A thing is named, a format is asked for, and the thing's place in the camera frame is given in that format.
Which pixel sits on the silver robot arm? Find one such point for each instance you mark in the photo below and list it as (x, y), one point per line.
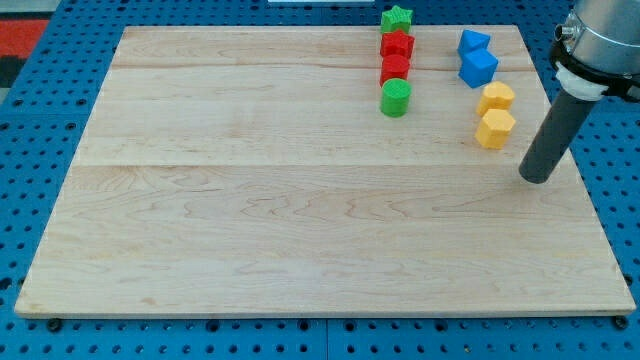
(595, 54)

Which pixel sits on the green cylinder block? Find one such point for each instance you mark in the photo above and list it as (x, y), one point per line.
(395, 97)

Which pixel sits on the red star block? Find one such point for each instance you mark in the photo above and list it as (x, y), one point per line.
(397, 42)

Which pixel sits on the blue cube block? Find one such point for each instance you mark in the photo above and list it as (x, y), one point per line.
(478, 67)

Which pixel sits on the red cylinder block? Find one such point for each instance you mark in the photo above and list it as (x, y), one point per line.
(394, 66)

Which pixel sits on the yellow heart block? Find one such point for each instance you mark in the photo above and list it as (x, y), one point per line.
(495, 95)

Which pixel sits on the blue triangular block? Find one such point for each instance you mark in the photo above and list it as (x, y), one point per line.
(471, 40)

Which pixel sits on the wooden board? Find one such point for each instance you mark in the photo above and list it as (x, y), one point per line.
(247, 172)

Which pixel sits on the green star block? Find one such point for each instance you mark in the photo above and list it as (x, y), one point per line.
(396, 18)

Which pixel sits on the yellow hexagon block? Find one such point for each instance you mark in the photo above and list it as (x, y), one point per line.
(494, 129)

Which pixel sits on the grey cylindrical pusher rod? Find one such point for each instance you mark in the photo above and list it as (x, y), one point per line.
(560, 126)

